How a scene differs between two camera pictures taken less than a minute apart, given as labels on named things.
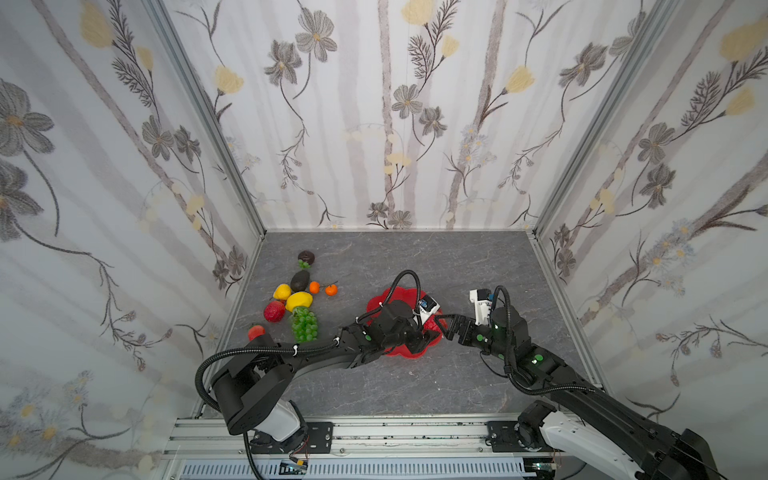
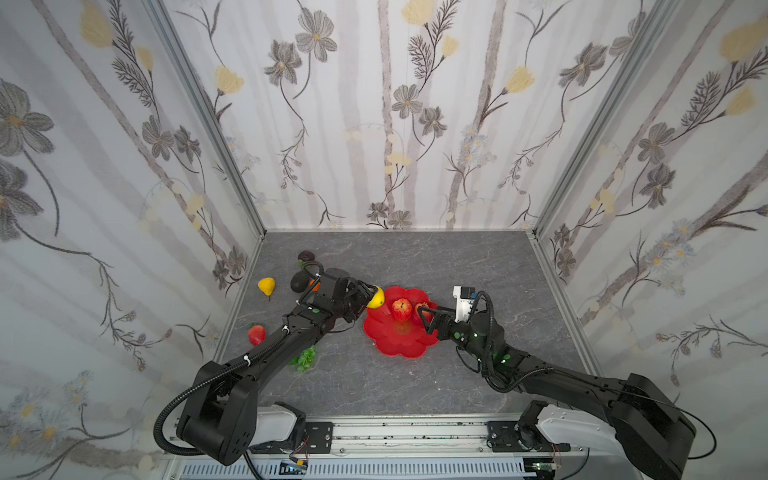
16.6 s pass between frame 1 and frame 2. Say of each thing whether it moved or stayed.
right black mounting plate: stayed
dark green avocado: stayed
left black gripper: moved
